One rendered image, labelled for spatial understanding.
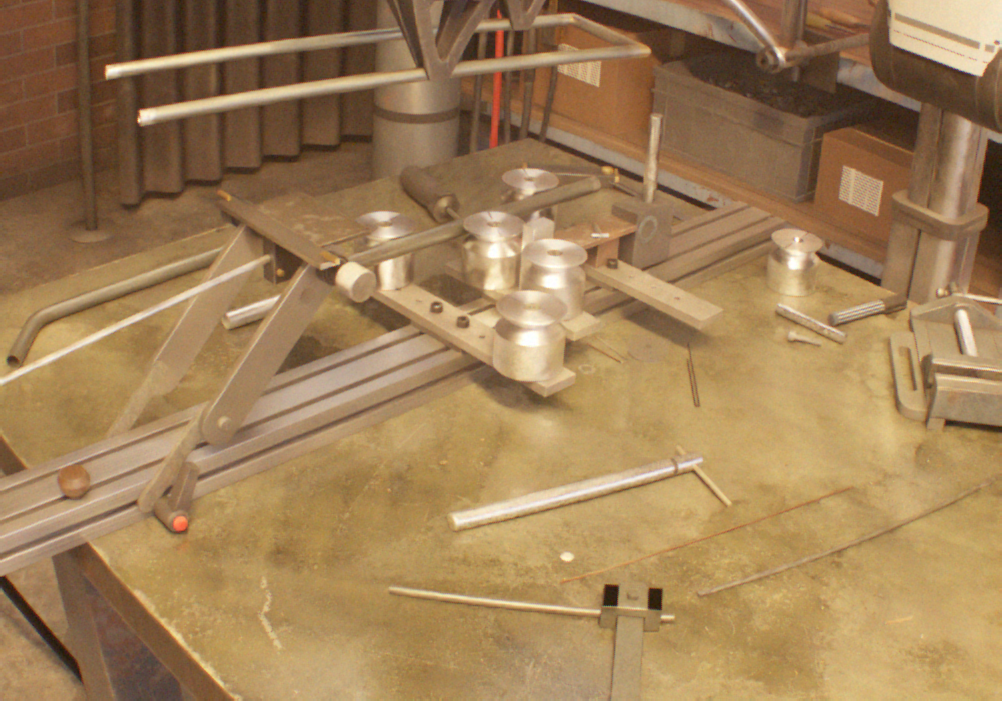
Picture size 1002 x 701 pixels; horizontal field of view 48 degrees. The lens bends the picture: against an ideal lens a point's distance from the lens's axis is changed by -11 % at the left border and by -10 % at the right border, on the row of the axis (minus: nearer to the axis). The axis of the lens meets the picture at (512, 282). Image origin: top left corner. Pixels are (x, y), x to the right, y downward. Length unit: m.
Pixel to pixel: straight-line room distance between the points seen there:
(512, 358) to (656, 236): 0.26
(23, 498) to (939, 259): 1.12
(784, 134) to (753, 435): 1.60
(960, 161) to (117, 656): 1.10
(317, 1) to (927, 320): 2.78
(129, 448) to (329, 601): 0.18
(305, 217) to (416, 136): 2.06
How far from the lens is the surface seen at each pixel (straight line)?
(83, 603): 1.13
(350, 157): 3.88
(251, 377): 0.81
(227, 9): 3.53
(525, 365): 0.88
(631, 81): 2.76
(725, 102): 2.57
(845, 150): 2.43
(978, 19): 1.40
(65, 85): 3.73
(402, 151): 2.91
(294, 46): 0.90
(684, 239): 1.17
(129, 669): 1.18
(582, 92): 2.81
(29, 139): 3.73
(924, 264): 1.55
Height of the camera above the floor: 1.38
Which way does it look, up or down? 26 degrees down
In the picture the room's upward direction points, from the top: 4 degrees clockwise
